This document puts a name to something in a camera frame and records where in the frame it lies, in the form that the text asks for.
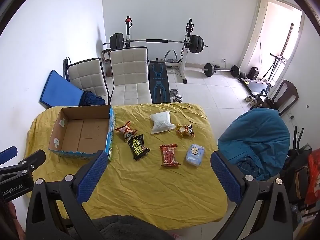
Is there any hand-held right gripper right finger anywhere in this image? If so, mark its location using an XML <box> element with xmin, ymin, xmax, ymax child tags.
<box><xmin>210</xmin><ymin>151</ymin><xmax>293</xmax><ymax>240</ymax></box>

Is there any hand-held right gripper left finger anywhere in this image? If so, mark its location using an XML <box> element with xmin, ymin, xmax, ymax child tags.
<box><xmin>25</xmin><ymin>150</ymin><xmax>109</xmax><ymax>240</ymax></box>

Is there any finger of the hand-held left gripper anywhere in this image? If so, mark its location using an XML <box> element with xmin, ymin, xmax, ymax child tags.
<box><xmin>0</xmin><ymin>147</ymin><xmax>18</xmax><ymax>166</ymax></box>
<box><xmin>0</xmin><ymin>150</ymin><xmax>47</xmax><ymax>181</ymax></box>

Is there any light blue tissue pack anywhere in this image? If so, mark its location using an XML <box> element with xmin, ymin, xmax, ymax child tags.
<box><xmin>185</xmin><ymin>144</ymin><xmax>206</xmax><ymax>167</ymax></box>

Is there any cardboard box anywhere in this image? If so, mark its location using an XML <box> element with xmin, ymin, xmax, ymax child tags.
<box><xmin>48</xmin><ymin>104</ymin><xmax>116</xmax><ymax>162</ymax></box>

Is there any black snack packet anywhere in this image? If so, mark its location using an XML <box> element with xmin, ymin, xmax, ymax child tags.
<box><xmin>127</xmin><ymin>134</ymin><xmax>151</xmax><ymax>161</ymax></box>

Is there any orange snack packet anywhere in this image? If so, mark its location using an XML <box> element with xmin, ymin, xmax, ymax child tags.
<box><xmin>115</xmin><ymin>121</ymin><xmax>138</xmax><ymax>143</ymax></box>

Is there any red snack packet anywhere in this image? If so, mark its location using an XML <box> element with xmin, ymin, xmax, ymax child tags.
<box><xmin>159</xmin><ymin>144</ymin><xmax>181</xmax><ymax>168</ymax></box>

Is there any yellow snack packet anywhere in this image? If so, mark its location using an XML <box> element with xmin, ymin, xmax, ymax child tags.
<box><xmin>176</xmin><ymin>122</ymin><xmax>195</xmax><ymax>138</ymax></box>

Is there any white soft pouch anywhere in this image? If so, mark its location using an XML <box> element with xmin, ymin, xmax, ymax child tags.
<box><xmin>150</xmin><ymin>112</ymin><xmax>176</xmax><ymax>135</ymax></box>

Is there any teal jacket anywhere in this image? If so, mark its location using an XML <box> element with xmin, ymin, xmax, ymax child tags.
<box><xmin>217</xmin><ymin>107</ymin><xmax>291</xmax><ymax>182</ymax></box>

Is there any person's grey fleece clothing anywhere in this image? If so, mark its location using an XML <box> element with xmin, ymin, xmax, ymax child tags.
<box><xmin>95</xmin><ymin>215</ymin><xmax>173</xmax><ymax>240</ymax></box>

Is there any yellow tablecloth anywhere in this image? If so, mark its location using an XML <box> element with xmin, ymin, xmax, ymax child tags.
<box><xmin>25</xmin><ymin>102</ymin><xmax>228</xmax><ymax>232</ymax></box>

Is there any black backpack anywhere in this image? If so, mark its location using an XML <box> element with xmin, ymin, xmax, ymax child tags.
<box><xmin>283</xmin><ymin>147</ymin><xmax>313</xmax><ymax>207</ymax></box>

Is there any dark blue bag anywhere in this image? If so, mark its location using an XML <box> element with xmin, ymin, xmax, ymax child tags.
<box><xmin>79</xmin><ymin>90</ymin><xmax>107</xmax><ymax>106</ymax></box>

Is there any blue folded mat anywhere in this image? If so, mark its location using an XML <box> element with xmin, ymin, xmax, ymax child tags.
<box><xmin>39</xmin><ymin>70</ymin><xmax>84</xmax><ymax>109</ymax></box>

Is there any red bag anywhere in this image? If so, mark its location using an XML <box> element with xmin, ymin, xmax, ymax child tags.
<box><xmin>304</xmin><ymin>148</ymin><xmax>320</xmax><ymax>205</ymax></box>

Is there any chrome dumbbell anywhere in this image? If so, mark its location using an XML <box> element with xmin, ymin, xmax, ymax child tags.
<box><xmin>170</xmin><ymin>89</ymin><xmax>183</xmax><ymax>103</ymax></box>

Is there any black treadmill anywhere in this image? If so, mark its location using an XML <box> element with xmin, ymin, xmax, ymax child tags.
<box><xmin>240</xmin><ymin>78</ymin><xmax>270</xmax><ymax>98</ymax></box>

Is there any cream padded chair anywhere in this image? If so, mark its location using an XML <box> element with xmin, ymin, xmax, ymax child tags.
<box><xmin>67</xmin><ymin>57</ymin><xmax>110</xmax><ymax>105</ymax></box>
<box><xmin>108</xmin><ymin>46</ymin><xmax>153</xmax><ymax>105</ymax></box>

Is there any dark wooden chair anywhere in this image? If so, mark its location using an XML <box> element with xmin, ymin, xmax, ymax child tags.
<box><xmin>257</xmin><ymin>79</ymin><xmax>299</xmax><ymax>117</ymax></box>

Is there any short barbell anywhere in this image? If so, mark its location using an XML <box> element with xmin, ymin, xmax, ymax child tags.
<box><xmin>202</xmin><ymin>63</ymin><xmax>241</xmax><ymax>78</ymax></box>

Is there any black weight bench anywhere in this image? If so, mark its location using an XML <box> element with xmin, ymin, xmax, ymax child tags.
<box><xmin>149</xmin><ymin>60</ymin><xmax>172</xmax><ymax>103</ymax></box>

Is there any black tripod stand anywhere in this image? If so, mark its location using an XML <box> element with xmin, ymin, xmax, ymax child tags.
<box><xmin>261</xmin><ymin>52</ymin><xmax>288</xmax><ymax>81</ymax></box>

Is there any white squat rack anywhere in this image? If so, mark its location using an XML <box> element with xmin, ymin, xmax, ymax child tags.
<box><xmin>124</xmin><ymin>17</ymin><xmax>196</xmax><ymax>84</ymax></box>

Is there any long barbell with black plates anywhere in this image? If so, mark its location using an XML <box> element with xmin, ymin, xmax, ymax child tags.
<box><xmin>104</xmin><ymin>32</ymin><xmax>208</xmax><ymax>54</ymax></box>

